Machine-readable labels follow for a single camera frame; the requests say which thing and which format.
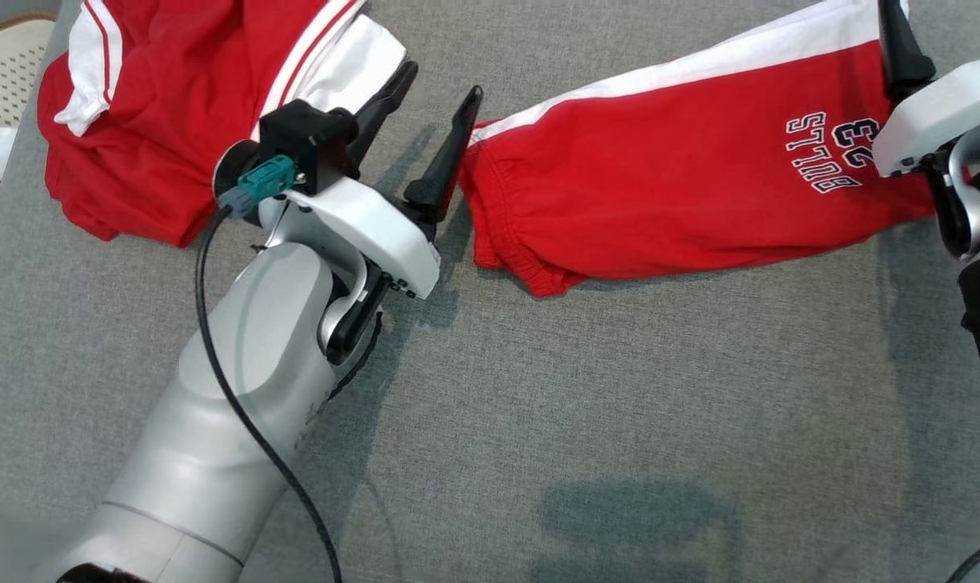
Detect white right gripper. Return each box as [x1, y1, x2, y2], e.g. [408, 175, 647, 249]
[872, 0, 980, 177]

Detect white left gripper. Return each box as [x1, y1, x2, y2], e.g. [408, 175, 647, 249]
[213, 61, 484, 300]

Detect red white basketball jersey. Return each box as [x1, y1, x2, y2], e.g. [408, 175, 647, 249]
[36, 0, 410, 248]

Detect red shorts with white stripe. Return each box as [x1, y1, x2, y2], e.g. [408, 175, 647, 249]
[458, 0, 944, 298]

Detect beige perforated laundry basket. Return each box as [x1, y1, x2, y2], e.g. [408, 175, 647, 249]
[0, 10, 60, 244]

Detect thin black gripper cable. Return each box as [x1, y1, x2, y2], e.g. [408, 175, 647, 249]
[326, 312, 383, 403]

